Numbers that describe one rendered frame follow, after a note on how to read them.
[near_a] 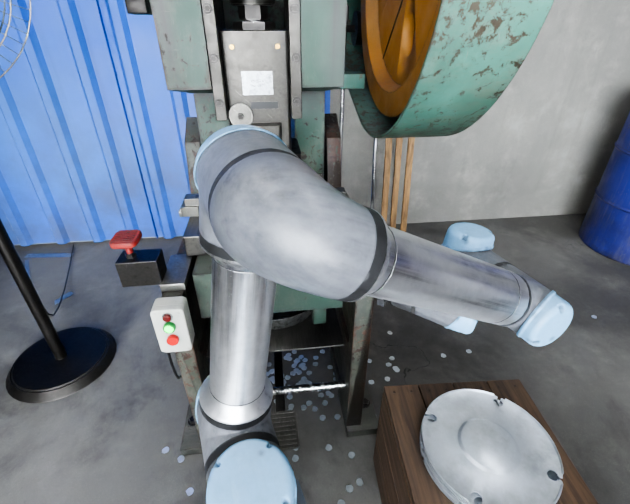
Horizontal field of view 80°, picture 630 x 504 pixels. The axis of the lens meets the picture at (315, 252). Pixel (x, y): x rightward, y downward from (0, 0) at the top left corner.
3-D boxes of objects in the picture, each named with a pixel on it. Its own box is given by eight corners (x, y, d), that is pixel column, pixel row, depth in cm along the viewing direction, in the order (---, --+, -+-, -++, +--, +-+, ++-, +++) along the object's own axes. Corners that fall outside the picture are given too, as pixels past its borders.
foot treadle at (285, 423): (300, 456, 109) (299, 446, 107) (265, 460, 108) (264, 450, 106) (288, 319, 159) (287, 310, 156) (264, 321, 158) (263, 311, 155)
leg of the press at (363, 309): (379, 433, 127) (417, 181, 80) (345, 437, 126) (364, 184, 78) (335, 276, 205) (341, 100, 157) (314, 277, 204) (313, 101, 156)
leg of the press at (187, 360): (218, 452, 122) (155, 193, 74) (181, 456, 121) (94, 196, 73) (235, 283, 199) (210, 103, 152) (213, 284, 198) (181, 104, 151)
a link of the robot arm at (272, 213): (272, 173, 24) (598, 298, 50) (236, 131, 33) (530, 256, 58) (208, 316, 28) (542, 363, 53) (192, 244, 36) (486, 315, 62)
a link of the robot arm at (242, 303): (204, 499, 58) (208, 146, 32) (193, 418, 70) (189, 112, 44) (278, 476, 63) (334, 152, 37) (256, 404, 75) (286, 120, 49)
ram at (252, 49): (293, 161, 94) (289, 22, 78) (232, 163, 92) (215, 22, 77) (289, 142, 108) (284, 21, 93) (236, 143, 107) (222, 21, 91)
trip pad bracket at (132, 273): (172, 319, 99) (156, 257, 88) (134, 322, 98) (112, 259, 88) (177, 305, 104) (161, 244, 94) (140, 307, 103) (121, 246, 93)
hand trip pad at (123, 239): (142, 270, 89) (134, 242, 85) (115, 271, 89) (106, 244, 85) (149, 254, 95) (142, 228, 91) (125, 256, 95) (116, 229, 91)
